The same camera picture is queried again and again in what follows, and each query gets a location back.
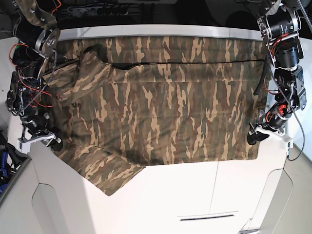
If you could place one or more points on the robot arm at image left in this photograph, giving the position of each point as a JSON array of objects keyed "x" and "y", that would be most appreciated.
[{"x": 34, "y": 58}]

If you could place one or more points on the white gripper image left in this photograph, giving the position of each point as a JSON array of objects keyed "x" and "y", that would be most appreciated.
[{"x": 52, "y": 139}]

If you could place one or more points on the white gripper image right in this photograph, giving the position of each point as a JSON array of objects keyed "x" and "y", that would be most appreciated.
[{"x": 259, "y": 132}]

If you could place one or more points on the camouflage T-shirt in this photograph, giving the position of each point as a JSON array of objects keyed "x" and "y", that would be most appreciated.
[{"x": 124, "y": 103}]

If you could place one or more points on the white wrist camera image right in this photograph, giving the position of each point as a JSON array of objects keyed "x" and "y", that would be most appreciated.
[{"x": 289, "y": 145}]

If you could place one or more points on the blue and black equipment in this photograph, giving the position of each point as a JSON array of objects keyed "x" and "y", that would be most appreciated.
[{"x": 12, "y": 163}]

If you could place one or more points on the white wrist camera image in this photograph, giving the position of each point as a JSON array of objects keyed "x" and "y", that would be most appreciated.
[
  {"x": 289, "y": 145},
  {"x": 23, "y": 147}
]

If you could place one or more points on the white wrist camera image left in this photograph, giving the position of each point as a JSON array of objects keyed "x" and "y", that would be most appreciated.
[{"x": 23, "y": 147}]

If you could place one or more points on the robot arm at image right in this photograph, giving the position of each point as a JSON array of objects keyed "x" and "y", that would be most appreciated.
[{"x": 279, "y": 24}]

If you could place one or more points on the black power strip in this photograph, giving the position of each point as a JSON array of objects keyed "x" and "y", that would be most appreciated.
[{"x": 99, "y": 10}]

